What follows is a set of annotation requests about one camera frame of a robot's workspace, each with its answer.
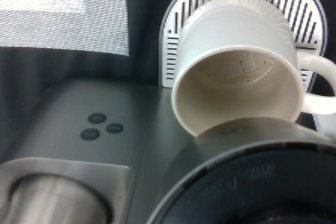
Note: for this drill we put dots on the grey Keurig coffee machine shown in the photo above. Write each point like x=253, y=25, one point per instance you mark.
x=88, y=121

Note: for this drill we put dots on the white ceramic mug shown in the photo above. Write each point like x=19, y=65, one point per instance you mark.
x=238, y=70

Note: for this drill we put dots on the grey woven placemat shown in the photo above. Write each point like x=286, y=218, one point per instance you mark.
x=85, y=25

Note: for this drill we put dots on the stainless steel milk frother cup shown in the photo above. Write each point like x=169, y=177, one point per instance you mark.
x=50, y=199

